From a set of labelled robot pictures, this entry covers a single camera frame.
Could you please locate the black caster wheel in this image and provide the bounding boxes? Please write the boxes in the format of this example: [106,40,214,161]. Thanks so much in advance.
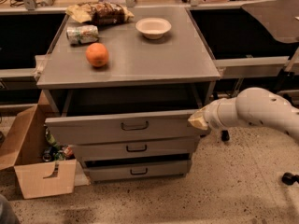
[281,173,299,186]

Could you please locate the orange fruit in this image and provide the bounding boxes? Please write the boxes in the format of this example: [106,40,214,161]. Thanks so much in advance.
[85,43,109,67]

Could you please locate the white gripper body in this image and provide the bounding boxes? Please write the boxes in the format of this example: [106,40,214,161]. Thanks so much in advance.
[204,98,227,131]

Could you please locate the grey drawer cabinet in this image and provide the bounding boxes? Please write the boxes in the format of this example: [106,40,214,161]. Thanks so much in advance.
[37,7,220,175]

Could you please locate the cardboard box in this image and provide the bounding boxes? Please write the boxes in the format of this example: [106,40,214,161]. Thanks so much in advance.
[0,92,76,199]

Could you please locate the cans in cardboard box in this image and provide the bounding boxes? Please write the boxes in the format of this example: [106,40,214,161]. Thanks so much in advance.
[42,128,74,162]

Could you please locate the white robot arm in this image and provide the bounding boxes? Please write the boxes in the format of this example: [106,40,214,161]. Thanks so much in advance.
[188,87,299,141]

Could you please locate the grey drawer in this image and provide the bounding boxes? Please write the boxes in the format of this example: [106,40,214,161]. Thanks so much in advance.
[71,137,199,161]
[46,110,210,145]
[85,160,192,182]

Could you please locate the grey middle drawer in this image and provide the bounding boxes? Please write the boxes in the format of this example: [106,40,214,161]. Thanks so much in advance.
[71,137,199,161]

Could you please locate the grey bottom drawer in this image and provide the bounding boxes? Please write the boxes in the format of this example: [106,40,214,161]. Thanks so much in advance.
[85,160,192,182]

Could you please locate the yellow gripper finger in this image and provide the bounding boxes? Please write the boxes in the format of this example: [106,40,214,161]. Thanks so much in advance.
[188,108,208,130]

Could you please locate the white paper bowl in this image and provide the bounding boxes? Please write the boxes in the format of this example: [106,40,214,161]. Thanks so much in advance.
[135,18,172,40]

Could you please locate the crushed drink can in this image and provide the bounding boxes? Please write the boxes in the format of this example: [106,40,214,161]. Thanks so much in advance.
[66,25,98,45]

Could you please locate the grey top drawer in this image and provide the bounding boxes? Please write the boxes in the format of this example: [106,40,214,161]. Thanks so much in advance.
[46,110,210,145]

